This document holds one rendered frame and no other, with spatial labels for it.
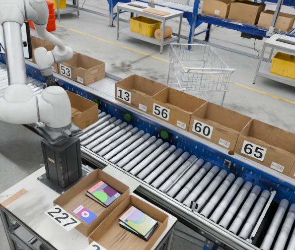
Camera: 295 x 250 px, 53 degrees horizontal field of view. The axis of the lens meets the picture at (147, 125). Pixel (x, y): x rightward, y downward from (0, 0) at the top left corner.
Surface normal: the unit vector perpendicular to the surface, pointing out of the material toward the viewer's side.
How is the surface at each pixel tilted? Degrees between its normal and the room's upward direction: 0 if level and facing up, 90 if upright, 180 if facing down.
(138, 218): 0
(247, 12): 90
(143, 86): 89
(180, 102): 89
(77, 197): 0
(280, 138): 89
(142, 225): 0
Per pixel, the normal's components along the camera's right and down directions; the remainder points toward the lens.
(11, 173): 0.07, -0.83
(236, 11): -0.63, 0.36
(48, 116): 0.28, 0.54
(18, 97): 0.32, -0.22
